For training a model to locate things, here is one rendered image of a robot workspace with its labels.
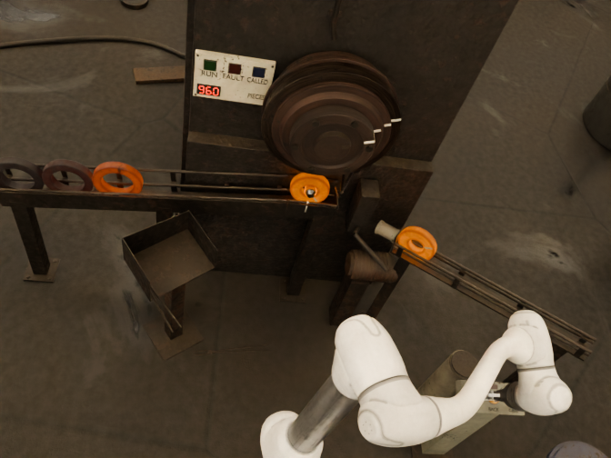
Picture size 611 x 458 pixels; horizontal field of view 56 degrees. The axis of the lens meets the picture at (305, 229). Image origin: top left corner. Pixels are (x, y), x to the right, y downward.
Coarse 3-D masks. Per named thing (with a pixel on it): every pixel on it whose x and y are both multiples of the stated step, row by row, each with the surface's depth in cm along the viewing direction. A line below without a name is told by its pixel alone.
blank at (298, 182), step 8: (296, 176) 219; (304, 176) 217; (312, 176) 216; (320, 176) 218; (296, 184) 219; (304, 184) 219; (312, 184) 219; (320, 184) 219; (328, 184) 221; (296, 192) 223; (304, 192) 225; (320, 192) 222; (328, 192) 222; (304, 200) 226; (312, 200) 226; (320, 200) 226
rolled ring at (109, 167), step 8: (96, 168) 212; (104, 168) 210; (112, 168) 210; (120, 168) 210; (128, 168) 212; (96, 176) 213; (128, 176) 213; (136, 176) 214; (96, 184) 217; (104, 184) 218; (136, 184) 217; (120, 192) 222; (128, 192) 221; (136, 192) 221
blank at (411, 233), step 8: (408, 232) 221; (416, 232) 219; (424, 232) 219; (400, 240) 226; (408, 240) 224; (416, 240) 221; (424, 240) 219; (432, 240) 219; (408, 248) 227; (416, 248) 227; (424, 248) 222; (432, 248) 219; (424, 256) 225; (432, 256) 222
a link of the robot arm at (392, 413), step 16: (384, 384) 130; (400, 384) 130; (368, 400) 130; (384, 400) 128; (400, 400) 128; (416, 400) 130; (368, 416) 125; (384, 416) 125; (400, 416) 126; (416, 416) 128; (432, 416) 130; (368, 432) 126; (384, 432) 124; (400, 432) 125; (416, 432) 127; (432, 432) 130
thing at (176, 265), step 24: (192, 216) 210; (144, 240) 207; (168, 240) 215; (192, 240) 217; (144, 264) 208; (168, 264) 210; (192, 264) 211; (144, 288) 200; (168, 288) 204; (168, 336) 255; (192, 336) 258
